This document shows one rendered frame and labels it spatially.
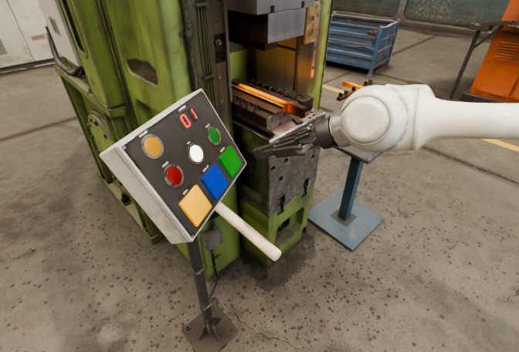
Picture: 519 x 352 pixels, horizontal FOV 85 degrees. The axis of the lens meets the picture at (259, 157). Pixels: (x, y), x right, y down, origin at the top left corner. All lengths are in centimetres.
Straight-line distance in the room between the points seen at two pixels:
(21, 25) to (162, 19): 518
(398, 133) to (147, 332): 154
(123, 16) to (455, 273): 215
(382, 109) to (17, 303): 203
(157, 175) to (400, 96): 51
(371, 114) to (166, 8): 72
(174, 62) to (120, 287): 134
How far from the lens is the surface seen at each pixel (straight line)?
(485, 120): 52
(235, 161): 88
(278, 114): 121
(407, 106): 48
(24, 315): 208
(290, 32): 115
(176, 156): 73
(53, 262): 222
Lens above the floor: 152
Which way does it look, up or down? 35 degrees down
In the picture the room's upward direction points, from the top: straight up
